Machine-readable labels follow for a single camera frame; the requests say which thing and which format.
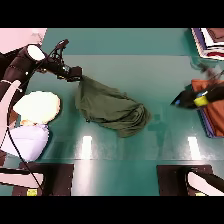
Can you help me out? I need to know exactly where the black cable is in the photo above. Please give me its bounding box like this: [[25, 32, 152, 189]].
[[5, 99, 45, 196]]

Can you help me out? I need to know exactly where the purple garment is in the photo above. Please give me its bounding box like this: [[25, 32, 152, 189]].
[[198, 109, 224, 140]]

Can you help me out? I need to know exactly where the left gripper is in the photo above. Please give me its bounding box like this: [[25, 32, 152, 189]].
[[56, 64, 84, 83]]

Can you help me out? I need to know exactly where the heap of clothes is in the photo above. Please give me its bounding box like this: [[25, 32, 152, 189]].
[[190, 28, 224, 62]]

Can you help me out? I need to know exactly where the olive green shirt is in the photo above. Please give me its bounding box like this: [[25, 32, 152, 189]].
[[74, 75, 152, 139]]

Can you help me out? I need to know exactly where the orange garment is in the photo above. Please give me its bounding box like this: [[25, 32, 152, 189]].
[[191, 78, 224, 138]]

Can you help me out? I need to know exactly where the cream white garment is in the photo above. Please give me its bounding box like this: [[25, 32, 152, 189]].
[[12, 90, 62, 126]]

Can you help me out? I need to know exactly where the lavender garment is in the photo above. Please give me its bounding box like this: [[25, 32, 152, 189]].
[[0, 123, 51, 163]]

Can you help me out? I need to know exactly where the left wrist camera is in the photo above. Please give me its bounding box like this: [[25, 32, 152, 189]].
[[52, 38, 71, 65]]

